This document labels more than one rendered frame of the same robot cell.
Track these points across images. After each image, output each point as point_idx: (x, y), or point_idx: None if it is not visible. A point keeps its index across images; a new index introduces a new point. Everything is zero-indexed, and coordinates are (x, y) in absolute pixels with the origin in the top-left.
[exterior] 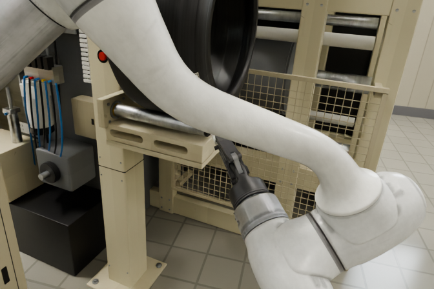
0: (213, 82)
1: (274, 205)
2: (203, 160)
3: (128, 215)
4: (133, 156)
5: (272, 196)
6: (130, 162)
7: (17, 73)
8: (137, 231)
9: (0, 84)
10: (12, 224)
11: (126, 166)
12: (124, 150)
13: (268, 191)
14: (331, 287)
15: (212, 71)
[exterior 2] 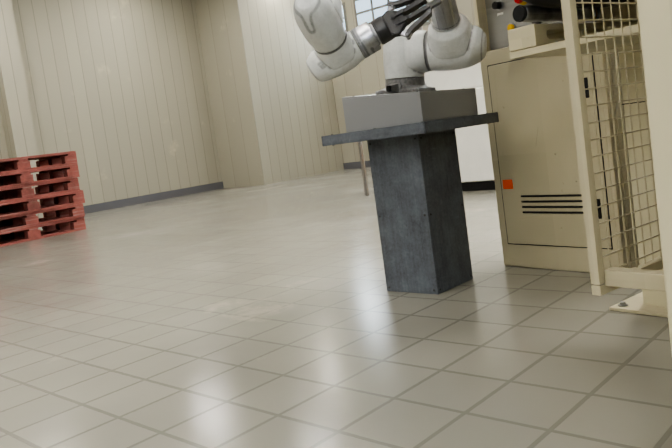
0: None
1: (357, 26)
2: (512, 48)
3: (632, 173)
4: (639, 86)
5: (363, 23)
6: (632, 93)
7: None
8: (653, 213)
9: None
10: (611, 156)
11: (625, 96)
12: (621, 72)
13: (372, 24)
14: (312, 54)
15: None
